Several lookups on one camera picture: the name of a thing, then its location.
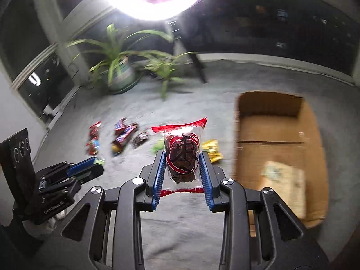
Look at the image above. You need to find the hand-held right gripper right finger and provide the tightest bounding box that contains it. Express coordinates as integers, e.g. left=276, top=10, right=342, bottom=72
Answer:
left=198, top=151, right=330, bottom=270

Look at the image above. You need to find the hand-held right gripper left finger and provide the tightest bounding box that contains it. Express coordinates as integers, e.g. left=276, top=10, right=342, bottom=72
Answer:
left=42, top=150, right=167, bottom=270

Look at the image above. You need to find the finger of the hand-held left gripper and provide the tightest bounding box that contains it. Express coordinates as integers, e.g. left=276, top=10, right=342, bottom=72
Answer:
left=74, top=164, right=105, bottom=187
left=68, top=157, right=97, bottom=176

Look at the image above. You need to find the yellow snack packet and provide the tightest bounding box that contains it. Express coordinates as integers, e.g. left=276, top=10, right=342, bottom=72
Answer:
left=202, top=139, right=223, bottom=164

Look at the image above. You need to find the clear red-edged dried fruit packet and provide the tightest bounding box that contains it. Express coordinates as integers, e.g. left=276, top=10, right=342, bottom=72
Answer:
left=151, top=117, right=208, bottom=197

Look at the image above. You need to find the brown cardboard box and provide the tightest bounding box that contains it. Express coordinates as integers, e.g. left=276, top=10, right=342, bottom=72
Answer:
left=234, top=91, right=329, bottom=229

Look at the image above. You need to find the red and blue snack packet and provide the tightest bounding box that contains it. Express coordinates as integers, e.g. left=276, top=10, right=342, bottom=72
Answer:
left=86, top=139, right=101, bottom=156

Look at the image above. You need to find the red dried fruit packet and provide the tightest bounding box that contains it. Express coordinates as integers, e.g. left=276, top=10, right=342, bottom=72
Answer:
left=89, top=121, right=102, bottom=140

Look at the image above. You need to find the dark brown snack packet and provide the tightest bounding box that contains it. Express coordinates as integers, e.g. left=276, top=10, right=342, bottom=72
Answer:
left=131, top=130, right=150, bottom=149

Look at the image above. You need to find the long chocolate bar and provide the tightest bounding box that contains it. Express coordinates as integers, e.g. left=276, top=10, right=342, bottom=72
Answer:
left=112, top=123, right=138, bottom=147

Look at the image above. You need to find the small chocolate bar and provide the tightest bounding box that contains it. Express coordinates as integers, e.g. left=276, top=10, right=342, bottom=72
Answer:
left=114, top=118, right=127, bottom=135

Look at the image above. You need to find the pale snack packet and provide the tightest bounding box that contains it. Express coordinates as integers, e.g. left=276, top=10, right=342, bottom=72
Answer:
left=258, top=161, right=306, bottom=220

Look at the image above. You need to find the large potted green plant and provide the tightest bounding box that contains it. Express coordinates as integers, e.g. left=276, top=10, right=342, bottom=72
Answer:
left=65, top=24, right=175, bottom=95

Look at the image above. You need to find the black light stand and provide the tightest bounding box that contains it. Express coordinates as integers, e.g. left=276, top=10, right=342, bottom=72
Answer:
left=165, top=17, right=209, bottom=84

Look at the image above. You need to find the white window frame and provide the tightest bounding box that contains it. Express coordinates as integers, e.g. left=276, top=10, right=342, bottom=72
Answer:
left=0, top=0, right=119, bottom=131

